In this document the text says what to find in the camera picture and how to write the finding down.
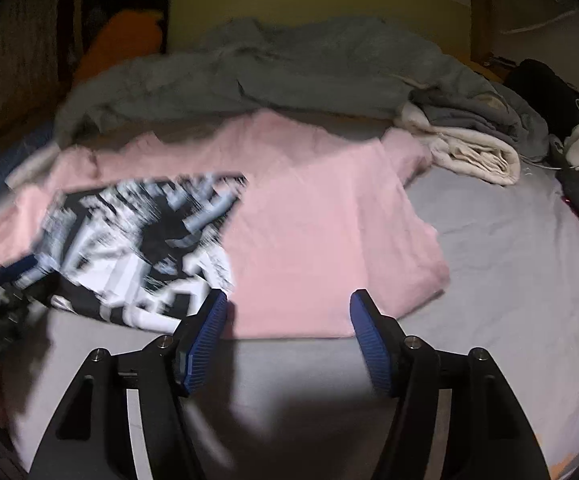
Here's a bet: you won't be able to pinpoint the black clothes pile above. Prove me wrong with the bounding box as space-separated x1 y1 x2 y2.
504 58 579 141

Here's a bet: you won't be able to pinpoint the orange plush cushion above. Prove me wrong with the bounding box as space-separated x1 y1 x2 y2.
73 10 163 86

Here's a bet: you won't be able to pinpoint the grey-green crumpled duvet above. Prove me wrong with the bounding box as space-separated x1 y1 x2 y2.
54 16 549 160

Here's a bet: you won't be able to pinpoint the folded cream and grey clothes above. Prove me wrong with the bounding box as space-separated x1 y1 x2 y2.
395 102 521 186

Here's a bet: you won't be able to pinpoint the pink graphic t-shirt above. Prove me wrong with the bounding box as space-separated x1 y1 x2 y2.
0 110 449 338

